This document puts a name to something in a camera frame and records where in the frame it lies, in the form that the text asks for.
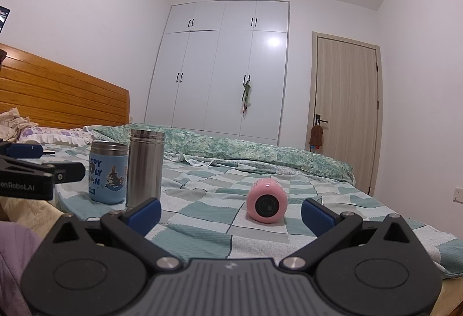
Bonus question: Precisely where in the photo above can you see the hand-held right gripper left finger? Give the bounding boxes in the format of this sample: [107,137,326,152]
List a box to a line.
[45,198,186,272]

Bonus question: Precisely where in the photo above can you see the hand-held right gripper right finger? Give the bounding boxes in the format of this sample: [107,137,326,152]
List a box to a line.
[280,198,422,272]

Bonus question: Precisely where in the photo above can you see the stainless steel cup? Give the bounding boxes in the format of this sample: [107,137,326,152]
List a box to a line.
[125,129,166,209]

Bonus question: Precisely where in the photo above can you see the blue printed cup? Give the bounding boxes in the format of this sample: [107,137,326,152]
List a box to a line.
[89,141,129,203]

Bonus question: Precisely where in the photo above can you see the white wardrobe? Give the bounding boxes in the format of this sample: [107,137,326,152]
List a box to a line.
[144,0,290,145]

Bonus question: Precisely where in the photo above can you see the green floral quilt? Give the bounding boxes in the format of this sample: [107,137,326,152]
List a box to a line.
[83,124,356,184]

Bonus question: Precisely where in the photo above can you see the pink bottle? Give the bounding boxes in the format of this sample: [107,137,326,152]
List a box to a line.
[246,178,288,222]

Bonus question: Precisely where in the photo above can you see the brown plush toy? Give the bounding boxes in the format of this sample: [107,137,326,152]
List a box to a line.
[309,123,324,151]

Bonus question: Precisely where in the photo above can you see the purple cloth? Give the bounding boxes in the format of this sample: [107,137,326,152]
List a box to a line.
[0,221,45,316]

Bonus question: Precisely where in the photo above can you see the yellow blanket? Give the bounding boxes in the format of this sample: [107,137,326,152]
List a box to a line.
[0,195,71,232]

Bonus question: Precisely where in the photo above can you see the wooden headboard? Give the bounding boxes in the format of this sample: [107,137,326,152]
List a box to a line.
[0,43,130,131]

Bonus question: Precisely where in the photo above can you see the beige crumpled cloth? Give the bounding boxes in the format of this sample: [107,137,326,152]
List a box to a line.
[0,108,40,143]

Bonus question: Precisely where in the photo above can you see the dark screen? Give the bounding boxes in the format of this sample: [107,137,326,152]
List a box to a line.
[0,6,12,36]

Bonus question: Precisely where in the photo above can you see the light wooden door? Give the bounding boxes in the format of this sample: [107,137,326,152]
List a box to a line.
[311,31,383,196]

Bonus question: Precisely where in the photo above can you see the green hanging ornament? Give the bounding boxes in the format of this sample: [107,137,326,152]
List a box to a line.
[240,75,253,113]

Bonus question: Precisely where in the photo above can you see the checkered bed sheet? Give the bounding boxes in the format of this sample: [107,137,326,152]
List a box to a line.
[36,143,463,280]

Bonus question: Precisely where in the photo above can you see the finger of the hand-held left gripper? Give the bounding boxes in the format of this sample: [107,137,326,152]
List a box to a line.
[0,142,56,158]
[54,162,86,183]

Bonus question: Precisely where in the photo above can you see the purple floral pillow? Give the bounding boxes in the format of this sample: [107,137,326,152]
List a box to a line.
[17,126,106,147]

